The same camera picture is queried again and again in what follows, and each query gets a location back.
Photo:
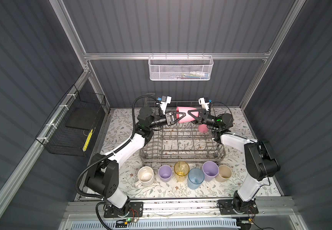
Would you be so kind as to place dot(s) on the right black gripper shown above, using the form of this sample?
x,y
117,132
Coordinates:
x,y
203,119

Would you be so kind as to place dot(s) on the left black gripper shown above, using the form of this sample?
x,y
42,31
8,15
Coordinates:
x,y
169,115

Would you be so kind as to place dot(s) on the pink plastic cup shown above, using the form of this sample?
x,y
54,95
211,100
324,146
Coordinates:
x,y
185,110
203,128

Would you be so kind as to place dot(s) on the white ceramic mug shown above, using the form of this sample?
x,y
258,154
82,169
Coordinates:
x,y
145,177

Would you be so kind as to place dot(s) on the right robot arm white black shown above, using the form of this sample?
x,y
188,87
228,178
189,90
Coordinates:
x,y
260,162

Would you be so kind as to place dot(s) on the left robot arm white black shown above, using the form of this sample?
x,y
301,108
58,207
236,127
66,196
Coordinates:
x,y
101,178

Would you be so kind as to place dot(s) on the items in white basket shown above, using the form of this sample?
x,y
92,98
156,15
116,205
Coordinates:
x,y
199,75

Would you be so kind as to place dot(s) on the large lilac plastic cup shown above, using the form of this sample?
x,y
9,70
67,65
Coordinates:
x,y
210,170

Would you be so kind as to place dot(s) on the yellow transparent cup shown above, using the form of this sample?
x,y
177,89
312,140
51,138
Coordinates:
x,y
181,170

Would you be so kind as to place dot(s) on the blue transparent cup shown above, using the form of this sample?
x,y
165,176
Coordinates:
x,y
195,178

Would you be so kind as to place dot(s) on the small lilac plastic cup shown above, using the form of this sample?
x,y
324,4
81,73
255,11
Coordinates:
x,y
165,173

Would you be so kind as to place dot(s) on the beige plastic cup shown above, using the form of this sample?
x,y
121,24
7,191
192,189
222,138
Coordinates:
x,y
224,174

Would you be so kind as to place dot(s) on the yellow brush in basket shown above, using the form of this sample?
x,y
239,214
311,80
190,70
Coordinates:
x,y
87,141

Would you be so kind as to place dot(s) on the white vented front panel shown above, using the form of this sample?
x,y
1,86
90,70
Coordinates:
x,y
173,224

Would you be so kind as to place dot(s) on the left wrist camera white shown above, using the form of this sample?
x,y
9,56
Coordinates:
x,y
163,102

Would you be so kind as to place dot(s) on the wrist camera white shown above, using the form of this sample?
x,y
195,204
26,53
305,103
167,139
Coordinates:
x,y
163,102
205,103

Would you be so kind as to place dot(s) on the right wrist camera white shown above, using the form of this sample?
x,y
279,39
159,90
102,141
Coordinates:
x,y
205,103

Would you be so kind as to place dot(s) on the grey wire dish rack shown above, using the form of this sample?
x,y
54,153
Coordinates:
x,y
180,134

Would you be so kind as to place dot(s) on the white mesh wall basket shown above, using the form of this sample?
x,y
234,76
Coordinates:
x,y
170,68

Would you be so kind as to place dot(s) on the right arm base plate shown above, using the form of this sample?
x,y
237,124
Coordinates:
x,y
233,206

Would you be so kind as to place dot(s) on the black wire wall basket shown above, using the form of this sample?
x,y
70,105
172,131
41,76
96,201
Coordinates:
x,y
79,112

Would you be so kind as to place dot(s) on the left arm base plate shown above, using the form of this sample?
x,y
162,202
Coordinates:
x,y
130,210

